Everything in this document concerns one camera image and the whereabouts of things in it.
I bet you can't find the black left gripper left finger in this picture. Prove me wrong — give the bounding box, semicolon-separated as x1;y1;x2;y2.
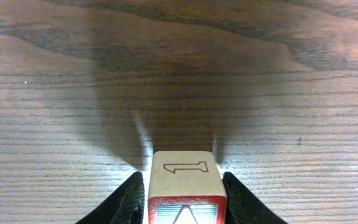
76;171;145;224

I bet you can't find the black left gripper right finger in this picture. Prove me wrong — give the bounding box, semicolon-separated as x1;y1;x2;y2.
223;172;287;224

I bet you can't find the red A block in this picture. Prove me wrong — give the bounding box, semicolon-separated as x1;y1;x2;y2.
147;151;227;224

